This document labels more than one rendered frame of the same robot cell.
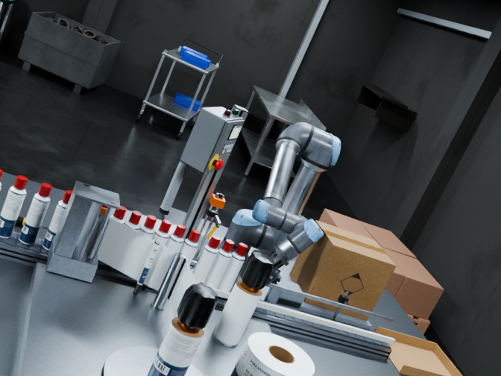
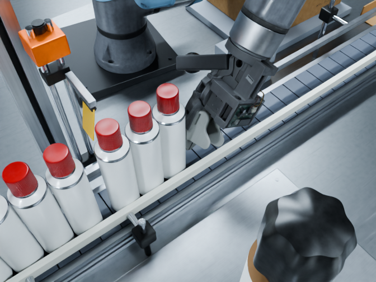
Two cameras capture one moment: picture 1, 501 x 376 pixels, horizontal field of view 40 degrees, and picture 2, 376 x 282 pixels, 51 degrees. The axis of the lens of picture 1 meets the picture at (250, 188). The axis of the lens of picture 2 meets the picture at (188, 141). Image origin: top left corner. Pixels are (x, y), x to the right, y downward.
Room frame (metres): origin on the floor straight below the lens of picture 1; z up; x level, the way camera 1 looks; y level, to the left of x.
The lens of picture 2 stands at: (1.82, 0.02, 1.48)
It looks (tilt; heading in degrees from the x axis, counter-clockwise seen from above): 52 degrees down; 344
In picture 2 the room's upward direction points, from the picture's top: straight up
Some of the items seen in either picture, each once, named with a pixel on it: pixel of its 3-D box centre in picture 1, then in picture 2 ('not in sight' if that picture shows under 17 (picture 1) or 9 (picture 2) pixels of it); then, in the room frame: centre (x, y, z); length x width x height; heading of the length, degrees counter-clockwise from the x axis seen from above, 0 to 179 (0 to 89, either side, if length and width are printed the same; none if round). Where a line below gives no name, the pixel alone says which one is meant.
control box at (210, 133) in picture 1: (213, 139); not in sight; (2.21, 0.18, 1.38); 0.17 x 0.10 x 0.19; 166
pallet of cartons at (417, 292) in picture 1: (369, 267); not in sight; (5.41, -1.17, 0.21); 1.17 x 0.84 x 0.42; 14
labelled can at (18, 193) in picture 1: (12, 207); not in sight; (1.94, 0.65, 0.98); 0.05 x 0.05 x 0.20
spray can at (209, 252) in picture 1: (204, 262); (117, 169); (2.17, 0.04, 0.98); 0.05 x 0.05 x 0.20
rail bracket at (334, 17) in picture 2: (341, 312); (330, 33); (2.46, -0.51, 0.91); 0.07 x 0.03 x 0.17; 21
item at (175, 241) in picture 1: (170, 252); (40, 210); (2.13, 0.15, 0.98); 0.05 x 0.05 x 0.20
